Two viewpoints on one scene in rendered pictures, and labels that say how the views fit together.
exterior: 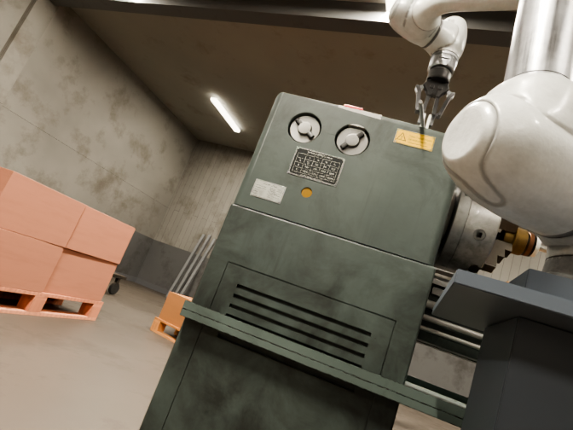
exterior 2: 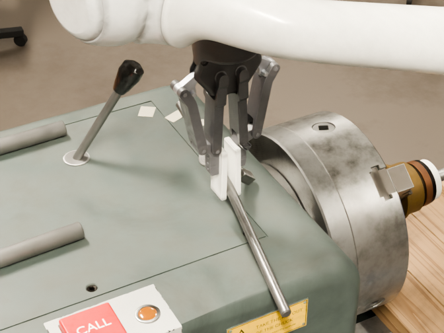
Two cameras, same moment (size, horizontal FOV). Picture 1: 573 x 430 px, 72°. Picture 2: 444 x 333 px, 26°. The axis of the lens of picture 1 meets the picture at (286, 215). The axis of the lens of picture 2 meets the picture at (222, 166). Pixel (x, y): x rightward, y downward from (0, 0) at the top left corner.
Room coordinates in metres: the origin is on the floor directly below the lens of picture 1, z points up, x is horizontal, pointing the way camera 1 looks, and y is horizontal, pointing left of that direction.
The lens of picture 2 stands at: (0.49, 0.30, 2.03)
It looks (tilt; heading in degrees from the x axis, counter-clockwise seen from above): 37 degrees down; 318
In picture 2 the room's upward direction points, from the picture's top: straight up
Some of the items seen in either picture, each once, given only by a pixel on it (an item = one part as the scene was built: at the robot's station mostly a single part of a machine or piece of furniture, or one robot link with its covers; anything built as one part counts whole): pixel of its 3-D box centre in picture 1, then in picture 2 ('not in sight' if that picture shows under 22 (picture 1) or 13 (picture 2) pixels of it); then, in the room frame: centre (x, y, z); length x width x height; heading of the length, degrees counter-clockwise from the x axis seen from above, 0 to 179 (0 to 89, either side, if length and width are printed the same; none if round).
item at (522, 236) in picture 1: (516, 241); (399, 189); (1.20, -0.72, 1.08); 0.09 x 0.09 x 0.09; 76
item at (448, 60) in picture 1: (442, 66); not in sight; (1.17, -0.32, 1.57); 0.09 x 0.09 x 0.06
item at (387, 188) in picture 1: (348, 196); (82, 324); (1.31, -0.18, 1.06); 0.59 x 0.48 x 0.39; 76
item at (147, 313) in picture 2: not in sight; (147, 314); (1.11, -0.15, 1.26); 0.02 x 0.02 x 0.01
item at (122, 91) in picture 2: not in sight; (129, 78); (1.36, -0.32, 1.38); 0.04 x 0.03 x 0.05; 76
